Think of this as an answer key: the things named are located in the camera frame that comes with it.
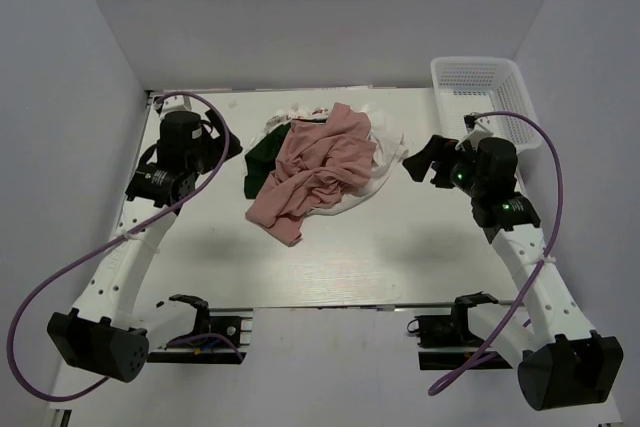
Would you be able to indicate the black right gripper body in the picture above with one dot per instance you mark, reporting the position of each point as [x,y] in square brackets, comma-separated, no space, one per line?
[463,173]

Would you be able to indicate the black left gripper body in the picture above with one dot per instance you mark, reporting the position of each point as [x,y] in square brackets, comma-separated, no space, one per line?
[197,159]

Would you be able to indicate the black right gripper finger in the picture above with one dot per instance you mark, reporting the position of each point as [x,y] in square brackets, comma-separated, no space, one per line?
[442,177]
[435,151]

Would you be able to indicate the dark green t shirt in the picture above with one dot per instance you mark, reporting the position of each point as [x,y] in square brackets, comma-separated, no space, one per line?
[261,160]

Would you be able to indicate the pink t shirt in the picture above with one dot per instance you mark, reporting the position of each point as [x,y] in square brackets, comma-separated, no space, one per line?
[316,166]

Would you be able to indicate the white printed t shirt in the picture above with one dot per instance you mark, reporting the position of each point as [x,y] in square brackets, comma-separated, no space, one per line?
[282,117]

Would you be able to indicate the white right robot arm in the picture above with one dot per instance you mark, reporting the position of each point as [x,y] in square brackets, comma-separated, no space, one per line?
[559,357]

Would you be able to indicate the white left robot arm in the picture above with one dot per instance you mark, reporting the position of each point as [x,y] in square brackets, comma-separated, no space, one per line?
[102,333]

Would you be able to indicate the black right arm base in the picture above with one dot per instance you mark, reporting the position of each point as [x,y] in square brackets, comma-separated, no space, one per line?
[444,340]

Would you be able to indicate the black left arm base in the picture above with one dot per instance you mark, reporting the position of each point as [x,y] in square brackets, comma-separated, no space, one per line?
[184,329]

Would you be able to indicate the white plastic laundry basket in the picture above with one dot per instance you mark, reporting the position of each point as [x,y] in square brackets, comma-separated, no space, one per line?
[467,85]

